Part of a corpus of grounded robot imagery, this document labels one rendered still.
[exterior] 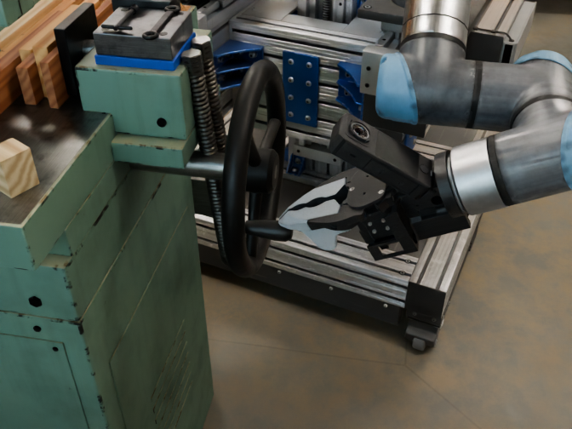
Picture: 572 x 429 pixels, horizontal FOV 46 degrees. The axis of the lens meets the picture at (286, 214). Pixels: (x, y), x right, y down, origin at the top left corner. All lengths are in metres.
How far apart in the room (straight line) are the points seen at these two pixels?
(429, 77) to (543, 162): 0.16
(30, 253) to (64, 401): 0.33
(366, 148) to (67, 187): 0.33
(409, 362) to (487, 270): 0.43
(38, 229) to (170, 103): 0.22
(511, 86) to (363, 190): 0.19
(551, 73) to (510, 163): 0.13
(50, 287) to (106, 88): 0.25
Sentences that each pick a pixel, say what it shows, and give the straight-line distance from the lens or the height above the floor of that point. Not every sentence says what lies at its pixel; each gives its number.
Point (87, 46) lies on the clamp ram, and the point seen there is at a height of 0.96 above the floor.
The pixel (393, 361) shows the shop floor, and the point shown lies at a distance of 1.74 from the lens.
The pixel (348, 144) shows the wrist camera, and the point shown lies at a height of 0.96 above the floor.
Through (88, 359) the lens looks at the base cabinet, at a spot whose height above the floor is 0.64.
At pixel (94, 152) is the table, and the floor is 0.88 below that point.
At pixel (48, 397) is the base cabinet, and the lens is 1.02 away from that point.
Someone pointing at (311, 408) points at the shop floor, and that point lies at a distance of 1.63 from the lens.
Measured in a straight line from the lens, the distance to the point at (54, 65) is 0.90.
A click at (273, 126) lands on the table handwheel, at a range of 0.98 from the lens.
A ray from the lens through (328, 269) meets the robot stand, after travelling 1.67.
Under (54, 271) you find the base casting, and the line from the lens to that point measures 0.82.
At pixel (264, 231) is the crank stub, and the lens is 0.80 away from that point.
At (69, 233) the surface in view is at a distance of 0.81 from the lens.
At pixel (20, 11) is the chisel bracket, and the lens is 0.92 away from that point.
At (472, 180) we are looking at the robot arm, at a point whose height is 0.94.
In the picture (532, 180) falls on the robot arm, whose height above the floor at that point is 0.95.
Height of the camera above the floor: 1.32
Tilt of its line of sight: 38 degrees down
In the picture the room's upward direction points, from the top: straight up
